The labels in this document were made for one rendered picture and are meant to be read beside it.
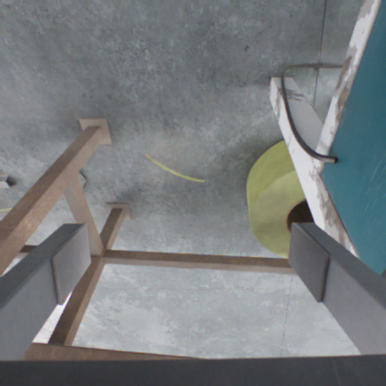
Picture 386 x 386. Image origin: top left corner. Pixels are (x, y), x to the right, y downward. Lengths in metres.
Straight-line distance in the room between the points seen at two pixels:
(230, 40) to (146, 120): 0.36
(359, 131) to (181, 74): 0.66
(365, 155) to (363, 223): 0.06
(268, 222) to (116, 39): 0.74
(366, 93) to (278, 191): 0.58
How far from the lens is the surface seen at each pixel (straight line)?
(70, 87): 1.02
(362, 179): 0.30
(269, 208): 0.90
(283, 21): 0.87
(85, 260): 0.17
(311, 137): 0.49
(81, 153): 0.89
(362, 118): 0.31
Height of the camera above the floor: 0.85
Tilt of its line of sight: 51 degrees down
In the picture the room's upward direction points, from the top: 171 degrees counter-clockwise
